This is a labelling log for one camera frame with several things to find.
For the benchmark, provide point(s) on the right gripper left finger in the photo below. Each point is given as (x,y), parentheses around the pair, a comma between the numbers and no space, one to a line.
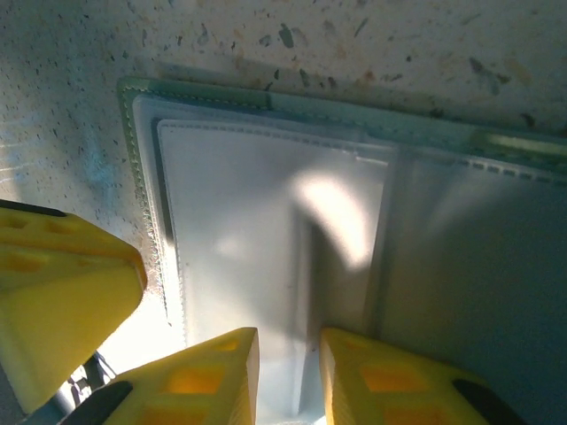
(199,389)

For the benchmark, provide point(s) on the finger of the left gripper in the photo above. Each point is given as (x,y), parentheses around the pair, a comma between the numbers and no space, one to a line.
(57,288)

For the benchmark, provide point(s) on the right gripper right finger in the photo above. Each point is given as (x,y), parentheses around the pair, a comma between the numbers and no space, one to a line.
(390,389)

